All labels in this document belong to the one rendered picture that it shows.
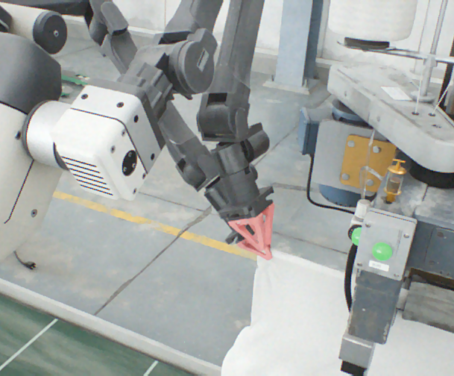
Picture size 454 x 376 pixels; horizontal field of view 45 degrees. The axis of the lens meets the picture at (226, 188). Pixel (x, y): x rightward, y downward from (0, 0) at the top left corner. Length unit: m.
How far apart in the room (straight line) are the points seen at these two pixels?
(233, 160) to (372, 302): 0.34
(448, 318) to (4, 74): 0.90
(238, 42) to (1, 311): 1.51
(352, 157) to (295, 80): 4.73
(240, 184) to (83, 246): 2.28
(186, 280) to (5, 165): 2.18
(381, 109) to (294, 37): 4.83
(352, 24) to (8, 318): 1.58
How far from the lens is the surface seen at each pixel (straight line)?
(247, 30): 1.00
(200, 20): 0.88
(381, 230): 0.87
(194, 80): 0.83
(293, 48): 5.95
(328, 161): 1.33
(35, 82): 0.81
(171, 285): 2.86
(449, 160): 0.99
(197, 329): 2.62
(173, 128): 1.19
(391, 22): 1.11
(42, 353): 2.01
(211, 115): 0.95
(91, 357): 1.97
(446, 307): 1.18
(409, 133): 1.03
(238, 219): 0.99
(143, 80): 0.78
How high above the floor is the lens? 1.75
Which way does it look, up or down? 27 degrees down
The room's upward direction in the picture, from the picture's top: 4 degrees clockwise
